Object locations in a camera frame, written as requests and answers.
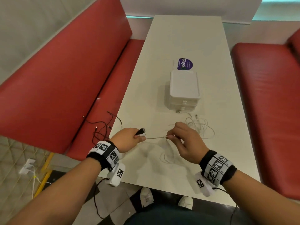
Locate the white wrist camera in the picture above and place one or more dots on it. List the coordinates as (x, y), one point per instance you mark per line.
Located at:
(204, 185)
(116, 175)

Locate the person's right hand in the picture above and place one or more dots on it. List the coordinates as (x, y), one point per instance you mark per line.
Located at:
(191, 147)

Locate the person's right forearm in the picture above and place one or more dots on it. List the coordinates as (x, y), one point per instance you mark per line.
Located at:
(262, 201)

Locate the dark blue trousers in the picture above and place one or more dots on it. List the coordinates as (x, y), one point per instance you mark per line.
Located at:
(182, 216)

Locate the person's left thumb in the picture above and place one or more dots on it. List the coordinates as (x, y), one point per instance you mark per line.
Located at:
(140, 138)

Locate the person's left hand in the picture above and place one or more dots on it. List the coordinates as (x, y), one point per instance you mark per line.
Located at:
(125, 138)

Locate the white shoe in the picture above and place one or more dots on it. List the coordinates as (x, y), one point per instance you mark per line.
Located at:
(147, 196)
(185, 202)

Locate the round purple sticker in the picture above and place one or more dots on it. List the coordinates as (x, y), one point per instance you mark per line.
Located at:
(184, 64)

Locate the black wristband with marker tags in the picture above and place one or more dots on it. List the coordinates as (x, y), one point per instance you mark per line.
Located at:
(105, 153)
(216, 167)

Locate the white plastic box with lid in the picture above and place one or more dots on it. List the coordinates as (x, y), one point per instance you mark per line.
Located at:
(184, 85)

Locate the person's left forearm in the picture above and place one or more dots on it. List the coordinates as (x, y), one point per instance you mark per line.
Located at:
(58, 196)

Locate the person's right thumb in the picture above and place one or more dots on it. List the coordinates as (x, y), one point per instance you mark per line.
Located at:
(174, 141)

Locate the red padded bench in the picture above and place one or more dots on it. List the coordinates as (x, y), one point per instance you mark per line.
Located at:
(269, 114)
(61, 86)

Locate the yellow metal frame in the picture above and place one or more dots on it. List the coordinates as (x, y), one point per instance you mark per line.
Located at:
(44, 173)

